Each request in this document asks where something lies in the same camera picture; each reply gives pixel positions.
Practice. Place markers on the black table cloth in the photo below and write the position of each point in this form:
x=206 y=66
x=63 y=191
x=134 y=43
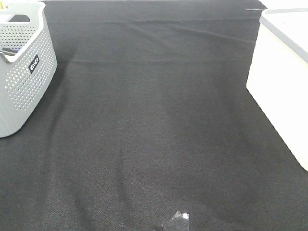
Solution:
x=148 y=114

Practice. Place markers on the dark item inside basket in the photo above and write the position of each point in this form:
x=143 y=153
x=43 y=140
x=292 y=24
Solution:
x=9 y=51

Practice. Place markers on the white storage box grey rim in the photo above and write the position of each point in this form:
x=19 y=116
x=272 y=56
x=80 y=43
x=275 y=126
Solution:
x=278 y=76

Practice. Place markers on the clear tape piece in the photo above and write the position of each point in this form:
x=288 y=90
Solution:
x=179 y=222

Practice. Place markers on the grey perforated plastic basket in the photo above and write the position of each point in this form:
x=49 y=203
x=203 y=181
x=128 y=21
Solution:
x=24 y=77

